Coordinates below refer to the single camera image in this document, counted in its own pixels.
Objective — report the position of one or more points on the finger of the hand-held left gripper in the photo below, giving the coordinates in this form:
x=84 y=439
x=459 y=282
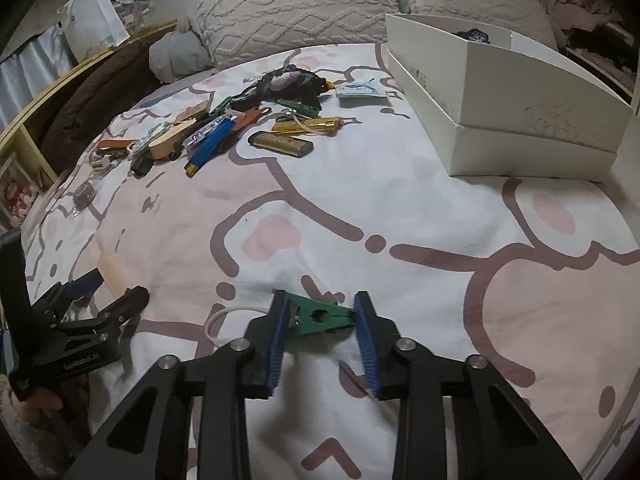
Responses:
x=127 y=302
x=85 y=281

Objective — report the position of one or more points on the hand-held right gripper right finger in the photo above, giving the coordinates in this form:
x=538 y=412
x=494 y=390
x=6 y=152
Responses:
x=365 y=345

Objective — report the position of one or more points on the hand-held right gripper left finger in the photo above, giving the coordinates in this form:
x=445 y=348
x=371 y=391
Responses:
x=277 y=340

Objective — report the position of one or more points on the green plastic clip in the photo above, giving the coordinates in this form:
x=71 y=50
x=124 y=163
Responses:
x=300 y=106
x=325 y=315

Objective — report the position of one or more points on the gold ribbed lighter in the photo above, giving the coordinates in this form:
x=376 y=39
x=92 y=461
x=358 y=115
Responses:
x=280 y=144

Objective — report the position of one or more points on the person's left hand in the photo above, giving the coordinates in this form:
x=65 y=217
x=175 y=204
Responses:
x=45 y=400

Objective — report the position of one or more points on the black tape roll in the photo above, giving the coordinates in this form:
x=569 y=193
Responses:
x=85 y=195

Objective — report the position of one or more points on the red floral picture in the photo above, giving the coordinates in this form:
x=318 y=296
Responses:
x=17 y=195

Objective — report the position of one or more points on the white plug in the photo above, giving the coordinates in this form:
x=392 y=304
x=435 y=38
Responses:
x=102 y=161

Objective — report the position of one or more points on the small black object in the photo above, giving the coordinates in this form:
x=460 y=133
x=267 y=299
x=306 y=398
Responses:
x=140 y=166

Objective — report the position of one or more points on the wooden bedside shelf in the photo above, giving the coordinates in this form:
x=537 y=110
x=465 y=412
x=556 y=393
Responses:
x=35 y=160

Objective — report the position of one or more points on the clear glitter packet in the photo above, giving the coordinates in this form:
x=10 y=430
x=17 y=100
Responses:
x=152 y=135

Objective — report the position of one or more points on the long wooden block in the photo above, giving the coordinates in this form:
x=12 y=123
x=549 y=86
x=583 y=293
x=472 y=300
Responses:
x=170 y=141

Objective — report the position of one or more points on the blue lighter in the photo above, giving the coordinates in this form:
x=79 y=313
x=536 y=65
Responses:
x=207 y=147

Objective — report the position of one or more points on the silver foil packet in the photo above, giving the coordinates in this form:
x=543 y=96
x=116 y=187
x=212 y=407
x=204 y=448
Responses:
x=197 y=135

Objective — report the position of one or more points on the engraved wooden tag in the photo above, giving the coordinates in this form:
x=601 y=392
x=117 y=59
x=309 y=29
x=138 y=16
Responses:
x=192 y=110

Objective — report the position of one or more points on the white curtain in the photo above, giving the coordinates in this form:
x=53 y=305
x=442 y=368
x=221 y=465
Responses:
x=30 y=75

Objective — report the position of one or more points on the orange leather key fob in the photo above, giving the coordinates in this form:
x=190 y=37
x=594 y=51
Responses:
x=250 y=120

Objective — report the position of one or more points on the grey cloth bundle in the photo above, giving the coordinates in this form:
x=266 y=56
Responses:
x=177 y=55

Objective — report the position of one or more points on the white sachet packet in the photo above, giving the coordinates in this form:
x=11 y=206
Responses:
x=362 y=92

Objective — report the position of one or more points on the dark crocheted pouch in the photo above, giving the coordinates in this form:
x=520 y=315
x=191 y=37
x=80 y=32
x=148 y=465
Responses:
x=475 y=36
x=292 y=82

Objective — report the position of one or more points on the white paper bag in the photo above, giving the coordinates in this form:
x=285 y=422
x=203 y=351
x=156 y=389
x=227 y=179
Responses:
x=95 y=17

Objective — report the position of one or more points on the pile of shiny packets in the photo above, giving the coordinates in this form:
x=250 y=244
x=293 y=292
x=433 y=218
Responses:
x=132 y=5

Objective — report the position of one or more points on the pink clothes pile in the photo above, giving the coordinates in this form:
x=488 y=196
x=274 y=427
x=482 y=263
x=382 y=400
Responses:
x=580 y=10

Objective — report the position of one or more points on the wall closet niche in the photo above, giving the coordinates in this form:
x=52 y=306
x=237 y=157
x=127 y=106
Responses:
x=585 y=45

